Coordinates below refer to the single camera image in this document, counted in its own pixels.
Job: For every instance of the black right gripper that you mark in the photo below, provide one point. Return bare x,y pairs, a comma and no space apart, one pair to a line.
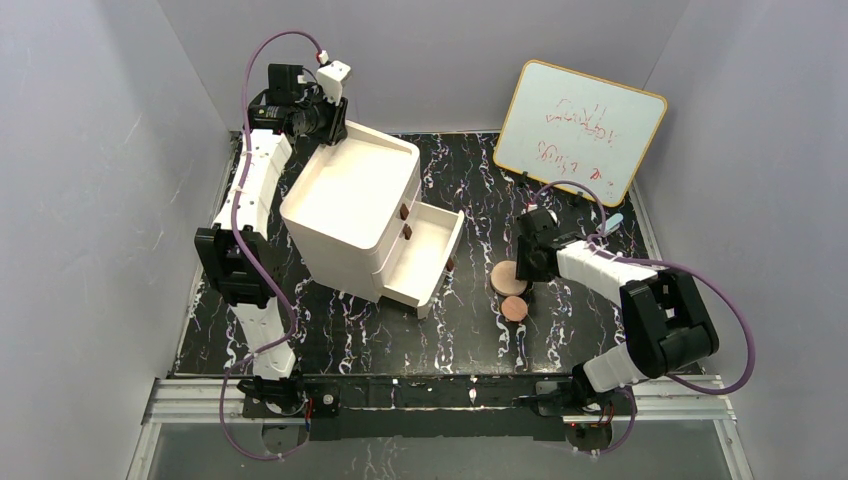
525,266

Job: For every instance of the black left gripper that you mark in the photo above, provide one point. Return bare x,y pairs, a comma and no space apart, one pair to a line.
334,130

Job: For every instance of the large round pink compact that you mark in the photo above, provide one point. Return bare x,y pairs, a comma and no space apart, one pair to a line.
504,281

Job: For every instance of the small round pink compact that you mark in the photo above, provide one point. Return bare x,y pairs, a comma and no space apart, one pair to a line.
514,309

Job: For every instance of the white three-drawer organizer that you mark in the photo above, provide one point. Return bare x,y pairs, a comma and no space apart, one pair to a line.
343,212

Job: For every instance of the white bottom drawer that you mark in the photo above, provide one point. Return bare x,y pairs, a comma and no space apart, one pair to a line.
415,268

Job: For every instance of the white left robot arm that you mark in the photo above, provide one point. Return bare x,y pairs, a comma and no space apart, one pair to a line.
236,256

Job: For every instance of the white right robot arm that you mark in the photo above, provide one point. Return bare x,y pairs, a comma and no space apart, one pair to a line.
665,321

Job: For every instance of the light blue eraser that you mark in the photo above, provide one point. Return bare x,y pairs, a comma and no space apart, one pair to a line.
611,225

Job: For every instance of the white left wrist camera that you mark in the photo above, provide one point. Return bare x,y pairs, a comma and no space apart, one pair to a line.
331,76

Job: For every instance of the whiteboard with yellow frame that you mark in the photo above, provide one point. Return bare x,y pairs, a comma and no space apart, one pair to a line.
563,125

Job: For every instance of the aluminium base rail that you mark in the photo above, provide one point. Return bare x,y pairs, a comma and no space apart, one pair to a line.
204,400

